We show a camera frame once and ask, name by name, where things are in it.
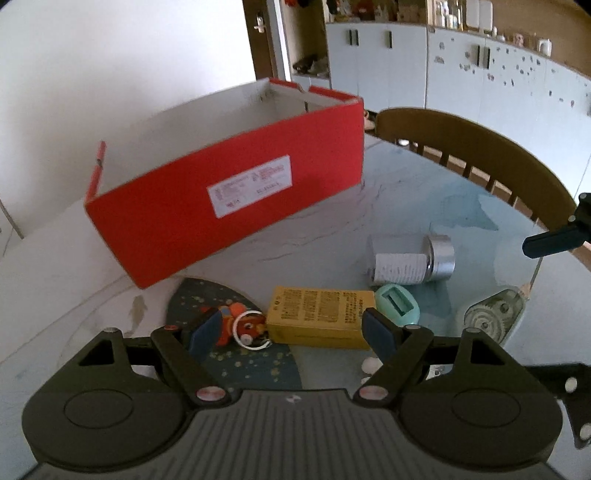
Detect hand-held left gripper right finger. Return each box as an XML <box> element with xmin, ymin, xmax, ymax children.
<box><xmin>353</xmin><ymin>308</ymin><xmax>513</xmax><ymax>411</ymax></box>

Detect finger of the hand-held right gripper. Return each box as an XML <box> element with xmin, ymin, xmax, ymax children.
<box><xmin>522</xmin><ymin>193</ymin><xmax>591</xmax><ymax>259</ymax></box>
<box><xmin>526</xmin><ymin>364</ymin><xmax>591</xmax><ymax>448</ymax></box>

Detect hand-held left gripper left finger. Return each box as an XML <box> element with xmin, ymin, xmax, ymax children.
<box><xmin>69</xmin><ymin>308</ymin><xmax>230</xmax><ymax>409</ymax></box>

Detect white unicorn toy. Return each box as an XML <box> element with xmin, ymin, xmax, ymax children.
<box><xmin>360</xmin><ymin>356</ymin><xmax>386</xmax><ymax>386</ymax></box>

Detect small mint green device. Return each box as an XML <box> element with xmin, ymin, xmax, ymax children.
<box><xmin>374</xmin><ymin>284</ymin><xmax>420</xmax><ymax>330</ymax></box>

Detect orange toy keychain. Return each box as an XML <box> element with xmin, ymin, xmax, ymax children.
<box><xmin>215</xmin><ymin>302</ymin><xmax>273</xmax><ymax>352</ymax></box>

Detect yellow carton box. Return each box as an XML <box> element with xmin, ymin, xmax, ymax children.
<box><xmin>267</xmin><ymin>286</ymin><xmax>377</xmax><ymax>350</ymax></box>

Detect white bottle with silver cap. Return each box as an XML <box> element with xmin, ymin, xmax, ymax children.
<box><xmin>368</xmin><ymin>233</ymin><xmax>456</xmax><ymax>286</ymax></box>

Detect red cardboard box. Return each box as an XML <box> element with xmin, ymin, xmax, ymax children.
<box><xmin>84</xmin><ymin>78</ymin><xmax>365</xmax><ymax>291</ymax></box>

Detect dark speckled table mat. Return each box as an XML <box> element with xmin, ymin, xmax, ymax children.
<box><xmin>167</xmin><ymin>277</ymin><xmax>303</xmax><ymax>393</ymax></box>

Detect brown wooden chair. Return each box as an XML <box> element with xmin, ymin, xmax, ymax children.
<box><xmin>375</xmin><ymin>108</ymin><xmax>580</xmax><ymax>232</ymax></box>

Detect white flat appliance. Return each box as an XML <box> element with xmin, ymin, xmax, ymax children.
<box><xmin>464</xmin><ymin>0</ymin><xmax>494</xmax><ymax>33</ymax></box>

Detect group of clear bottles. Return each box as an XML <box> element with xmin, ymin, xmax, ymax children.
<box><xmin>427</xmin><ymin>0</ymin><xmax>462</xmax><ymax>28</ymax></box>

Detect shoes on cabinet shelf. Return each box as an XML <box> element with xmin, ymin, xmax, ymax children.
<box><xmin>292</xmin><ymin>54</ymin><xmax>331</xmax><ymax>77</ymax></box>

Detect brown entrance door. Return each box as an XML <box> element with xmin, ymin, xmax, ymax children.
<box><xmin>242</xmin><ymin>0</ymin><xmax>278</xmax><ymax>84</ymax></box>

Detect row of shelf figurines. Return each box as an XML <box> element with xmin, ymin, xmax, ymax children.
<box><xmin>323</xmin><ymin>0</ymin><xmax>393</xmax><ymax>21</ymax></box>

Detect white and wood wall cabinet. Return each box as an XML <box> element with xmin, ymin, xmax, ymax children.
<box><xmin>277</xmin><ymin>0</ymin><xmax>591</xmax><ymax>121</ymax></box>

